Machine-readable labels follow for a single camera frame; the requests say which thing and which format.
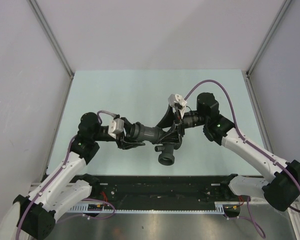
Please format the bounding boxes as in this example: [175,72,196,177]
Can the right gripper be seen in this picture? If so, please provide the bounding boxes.
[154,103,207,144]

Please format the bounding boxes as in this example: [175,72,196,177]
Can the large grey pipe adapter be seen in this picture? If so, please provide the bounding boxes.
[129,122,164,144]

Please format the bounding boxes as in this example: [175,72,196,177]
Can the grey pipe tee fitting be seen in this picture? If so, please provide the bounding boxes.
[154,143,175,166]

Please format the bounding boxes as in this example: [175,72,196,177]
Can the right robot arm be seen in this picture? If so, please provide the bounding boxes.
[155,92,300,212]

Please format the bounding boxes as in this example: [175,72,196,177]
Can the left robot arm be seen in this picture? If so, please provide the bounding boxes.
[12,112,145,240]

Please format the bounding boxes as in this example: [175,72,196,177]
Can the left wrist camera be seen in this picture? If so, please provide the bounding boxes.
[108,118,125,139]

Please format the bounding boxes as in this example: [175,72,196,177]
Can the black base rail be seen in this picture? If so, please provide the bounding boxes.
[97,174,247,210]

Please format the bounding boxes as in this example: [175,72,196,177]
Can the white slotted cable duct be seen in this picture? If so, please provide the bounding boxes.
[66,202,241,215]

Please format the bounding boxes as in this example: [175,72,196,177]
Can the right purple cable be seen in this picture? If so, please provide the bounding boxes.
[184,79,300,237]

